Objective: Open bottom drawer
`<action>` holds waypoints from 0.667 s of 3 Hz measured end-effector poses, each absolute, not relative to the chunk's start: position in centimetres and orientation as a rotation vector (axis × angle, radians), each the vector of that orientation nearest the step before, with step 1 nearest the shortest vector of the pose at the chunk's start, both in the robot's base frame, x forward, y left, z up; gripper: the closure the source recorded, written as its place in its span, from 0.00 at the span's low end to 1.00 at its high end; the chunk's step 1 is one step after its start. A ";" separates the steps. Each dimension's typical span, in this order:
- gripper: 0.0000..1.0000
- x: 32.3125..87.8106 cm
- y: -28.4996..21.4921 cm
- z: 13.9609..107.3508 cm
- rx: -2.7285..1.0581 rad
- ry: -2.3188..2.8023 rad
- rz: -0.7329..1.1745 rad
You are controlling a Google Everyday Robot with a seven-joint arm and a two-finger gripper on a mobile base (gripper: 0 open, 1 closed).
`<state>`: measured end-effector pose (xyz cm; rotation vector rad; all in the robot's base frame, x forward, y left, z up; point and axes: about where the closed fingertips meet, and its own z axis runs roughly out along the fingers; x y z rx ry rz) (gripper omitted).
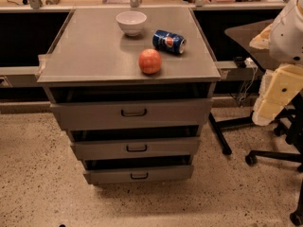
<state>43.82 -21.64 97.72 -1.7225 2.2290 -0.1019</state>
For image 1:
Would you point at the grey bottom drawer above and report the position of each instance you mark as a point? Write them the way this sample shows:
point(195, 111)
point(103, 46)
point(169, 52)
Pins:
point(145, 174)

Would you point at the white power strip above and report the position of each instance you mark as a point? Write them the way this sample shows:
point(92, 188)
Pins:
point(250, 63)

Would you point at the blue pepsi can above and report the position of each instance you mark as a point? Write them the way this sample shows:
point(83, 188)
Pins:
point(170, 42)

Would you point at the grey drawer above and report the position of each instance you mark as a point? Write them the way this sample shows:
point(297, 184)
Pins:
point(131, 114)
point(128, 149)
point(145, 174)

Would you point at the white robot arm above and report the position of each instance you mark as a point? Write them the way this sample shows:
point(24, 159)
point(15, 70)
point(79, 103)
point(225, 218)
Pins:
point(284, 38)

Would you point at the white ceramic bowl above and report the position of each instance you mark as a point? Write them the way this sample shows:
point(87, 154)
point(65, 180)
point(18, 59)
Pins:
point(131, 22)

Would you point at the dark side table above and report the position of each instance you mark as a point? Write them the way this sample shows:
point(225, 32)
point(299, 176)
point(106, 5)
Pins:
point(243, 35)

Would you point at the grey drawer cabinet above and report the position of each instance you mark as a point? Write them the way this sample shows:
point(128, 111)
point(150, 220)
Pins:
point(93, 61)

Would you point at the grey top drawer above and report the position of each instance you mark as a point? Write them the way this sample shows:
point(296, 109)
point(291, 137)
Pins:
point(131, 114)

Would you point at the grey middle drawer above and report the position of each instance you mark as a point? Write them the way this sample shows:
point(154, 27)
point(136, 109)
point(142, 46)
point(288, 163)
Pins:
point(128, 149)

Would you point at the red apple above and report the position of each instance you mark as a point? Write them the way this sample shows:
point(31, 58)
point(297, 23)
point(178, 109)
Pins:
point(149, 61)

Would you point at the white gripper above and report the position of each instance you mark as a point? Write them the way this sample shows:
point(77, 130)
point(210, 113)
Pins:
point(286, 37)

